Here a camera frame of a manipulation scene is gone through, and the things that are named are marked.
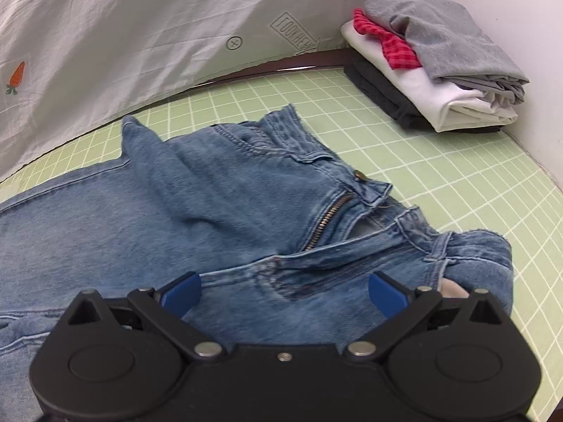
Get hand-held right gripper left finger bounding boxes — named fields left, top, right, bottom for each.
left=66, top=271, right=223, bottom=359

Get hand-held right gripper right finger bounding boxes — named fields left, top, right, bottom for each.
left=345, top=271, right=500, bottom=359

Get blue denim jeans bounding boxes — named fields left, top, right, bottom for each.
left=0, top=104, right=515, bottom=422

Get green grid mat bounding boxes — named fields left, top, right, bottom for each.
left=0, top=64, right=563, bottom=422

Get folded white garment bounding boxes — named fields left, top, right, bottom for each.
left=341, top=22, right=519, bottom=133

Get red checked cloth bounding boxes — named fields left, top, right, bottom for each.
left=353, top=8, right=420, bottom=71

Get grey carrot print sheet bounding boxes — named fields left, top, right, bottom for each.
left=0, top=0, right=446, bottom=185

